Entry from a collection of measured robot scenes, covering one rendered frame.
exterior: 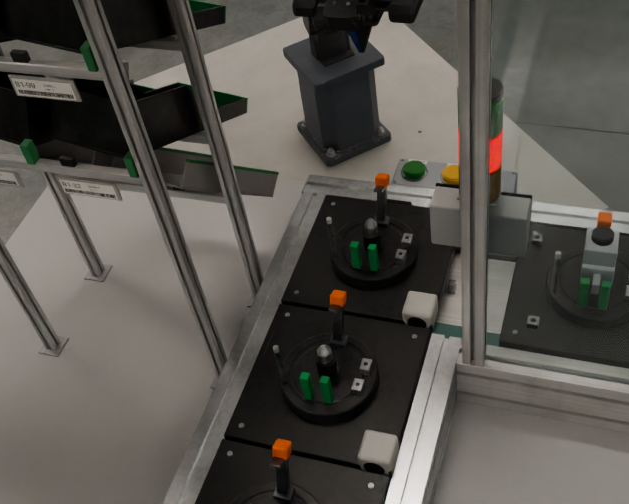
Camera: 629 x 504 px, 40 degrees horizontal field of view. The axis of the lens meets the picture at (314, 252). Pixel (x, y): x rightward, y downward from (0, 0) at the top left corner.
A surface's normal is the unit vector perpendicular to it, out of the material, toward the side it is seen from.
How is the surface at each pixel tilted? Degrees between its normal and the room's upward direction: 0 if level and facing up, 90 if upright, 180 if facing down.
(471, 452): 0
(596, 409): 90
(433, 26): 0
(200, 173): 90
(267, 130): 0
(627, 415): 90
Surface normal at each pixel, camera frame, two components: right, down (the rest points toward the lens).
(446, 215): -0.30, 0.73
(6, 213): -0.13, -0.67
